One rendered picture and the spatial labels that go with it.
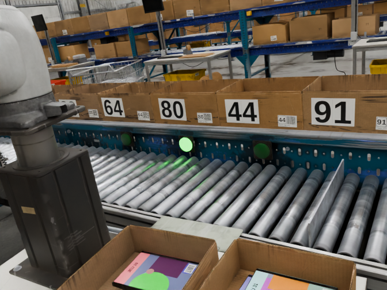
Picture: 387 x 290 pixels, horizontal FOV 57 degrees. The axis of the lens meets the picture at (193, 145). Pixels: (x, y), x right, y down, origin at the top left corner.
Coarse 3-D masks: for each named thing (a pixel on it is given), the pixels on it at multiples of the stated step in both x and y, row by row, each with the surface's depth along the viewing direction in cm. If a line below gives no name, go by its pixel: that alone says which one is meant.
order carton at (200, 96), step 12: (180, 84) 206; (192, 84) 202; (204, 84) 198; (216, 84) 194; (228, 84) 190; (156, 96) 182; (168, 96) 178; (180, 96) 174; (192, 96) 170; (204, 96) 167; (216, 96) 164; (156, 108) 185; (192, 108) 173; (204, 108) 169; (216, 108) 166; (156, 120) 188; (168, 120) 184; (180, 120) 179; (192, 120) 175; (216, 120) 168
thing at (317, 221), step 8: (336, 176) 125; (336, 184) 126; (328, 192) 116; (336, 192) 127; (320, 200) 109; (328, 200) 117; (320, 208) 108; (328, 208) 117; (312, 216) 102; (320, 216) 109; (312, 224) 101; (320, 224) 109; (312, 232) 102; (312, 240) 102
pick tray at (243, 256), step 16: (240, 240) 90; (224, 256) 85; (240, 256) 92; (256, 256) 89; (272, 256) 87; (288, 256) 84; (304, 256) 82; (320, 256) 80; (224, 272) 85; (240, 272) 92; (288, 272) 86; (304, 272) 84; (320, 272) 82; (336, 272) 79; (352, 272) 74; (208, 288) 79; (224, 288) 85; (352, 288) 71
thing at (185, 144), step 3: (183, 138) 173; (186, 138) 172; (180, 141) 174; (183, 141) 173; (186, 141) 172; (189, 141) 172; (180, 144) 175; (183, 144) 174; (186, 144) 173; (189, 144) 172; (183, 147) 174; (186, 147) 173; (189, 147) 172; (186, 150) 174; (189, 150) 174
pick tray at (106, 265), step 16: (112, 240) 98; (128, 240) 104; (144, 240) 103; (160, 240) 100; (176, 240) 97; (192, 240) 94; (208, 240) 92; (96, 256) 92; (112, 256) 98; (128, 256) 104; (176, 256) 99; (192, 256) 96; (208, 256) 87; (80, 272) 88; (96, 272) 92; (112, 272) 98; (208, 272) 87; (64, 288) 83; (80, 288) 88; (96, 288) 93; (112, 288) 93; (192, 288) 80
